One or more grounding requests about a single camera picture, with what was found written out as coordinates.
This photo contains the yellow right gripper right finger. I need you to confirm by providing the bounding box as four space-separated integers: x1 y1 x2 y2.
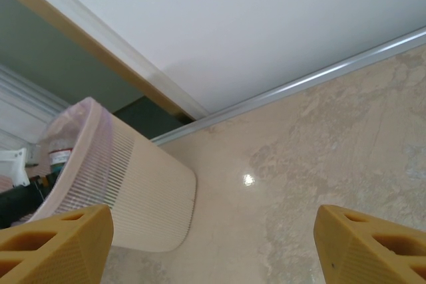
314 204 426 284

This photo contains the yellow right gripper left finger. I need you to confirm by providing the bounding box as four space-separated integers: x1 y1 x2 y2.
0 204 114 284

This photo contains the clear bottle red white label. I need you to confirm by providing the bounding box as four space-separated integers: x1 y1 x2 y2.
47 120 76 176

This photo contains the beige slatted waste bin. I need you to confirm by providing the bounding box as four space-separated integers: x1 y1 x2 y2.
29 97 198 255

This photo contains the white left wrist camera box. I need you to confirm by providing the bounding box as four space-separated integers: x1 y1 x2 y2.
0 147 28 188

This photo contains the wooden door frame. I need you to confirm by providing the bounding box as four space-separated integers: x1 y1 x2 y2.
0 0 198 122

